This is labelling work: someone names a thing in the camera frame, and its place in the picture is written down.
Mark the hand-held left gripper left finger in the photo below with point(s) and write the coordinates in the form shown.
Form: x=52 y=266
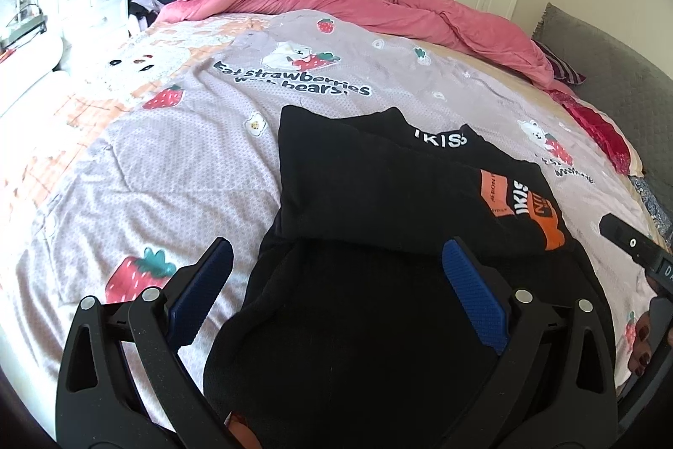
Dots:
x=202 y=291

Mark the grey quilted headboard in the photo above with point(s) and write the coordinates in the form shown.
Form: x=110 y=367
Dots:
x=620 y=81

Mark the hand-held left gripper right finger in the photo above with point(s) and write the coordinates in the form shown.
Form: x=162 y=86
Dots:
x=473 y=299

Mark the person's right hand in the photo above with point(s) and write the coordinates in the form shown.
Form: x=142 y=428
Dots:
x=640 y=338

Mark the white cushioned seat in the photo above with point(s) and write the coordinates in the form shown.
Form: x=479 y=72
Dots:
x=31 y=65

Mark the strawberry print bedsheet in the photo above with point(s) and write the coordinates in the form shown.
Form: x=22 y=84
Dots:
x=184 y=149

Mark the striped purple pillow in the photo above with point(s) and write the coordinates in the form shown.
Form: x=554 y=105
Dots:
x=565 y=67

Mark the blue patterned pillow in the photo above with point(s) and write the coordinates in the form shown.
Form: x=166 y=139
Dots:
x=652 y=204

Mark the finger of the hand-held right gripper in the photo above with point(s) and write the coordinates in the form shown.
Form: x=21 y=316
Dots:
x=625 y=238

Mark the black sweater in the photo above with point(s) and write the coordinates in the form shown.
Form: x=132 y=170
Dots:
x=378 y=196

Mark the red patterned pillow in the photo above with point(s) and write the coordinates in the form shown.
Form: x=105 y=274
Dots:
x=599 y=128

